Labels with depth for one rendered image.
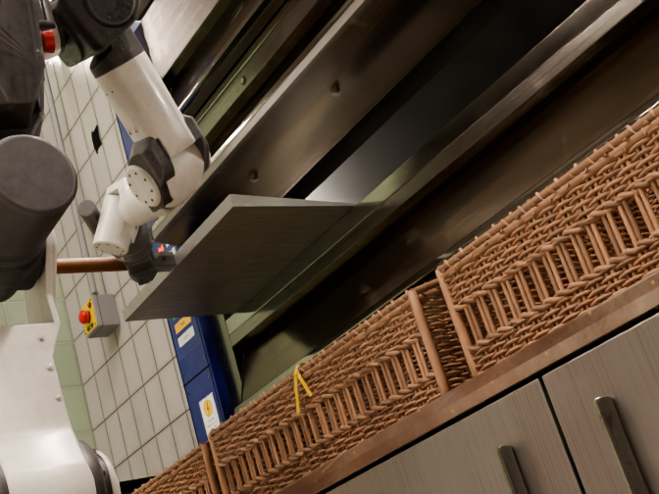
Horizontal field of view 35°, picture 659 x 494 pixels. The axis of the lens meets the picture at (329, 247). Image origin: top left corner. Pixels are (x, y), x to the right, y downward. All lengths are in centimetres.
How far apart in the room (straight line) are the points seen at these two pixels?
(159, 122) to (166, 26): 125
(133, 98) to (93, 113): 164
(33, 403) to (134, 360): 173
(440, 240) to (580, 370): 96
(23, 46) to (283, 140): 93
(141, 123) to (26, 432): 57
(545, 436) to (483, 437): 9
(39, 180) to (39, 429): 30
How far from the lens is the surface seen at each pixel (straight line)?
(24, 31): 148
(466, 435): 117
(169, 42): 290
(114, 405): 324
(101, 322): 314
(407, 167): 206
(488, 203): 188
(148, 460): 307
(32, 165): 132
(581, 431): 106
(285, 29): 242
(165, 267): 221
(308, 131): 227
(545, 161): 179
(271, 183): 243
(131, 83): 168
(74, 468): 133
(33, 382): 139
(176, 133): 170
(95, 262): 215
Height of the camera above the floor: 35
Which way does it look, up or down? 21 degrees up
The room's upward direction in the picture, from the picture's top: 18 degrees counter-clockwise
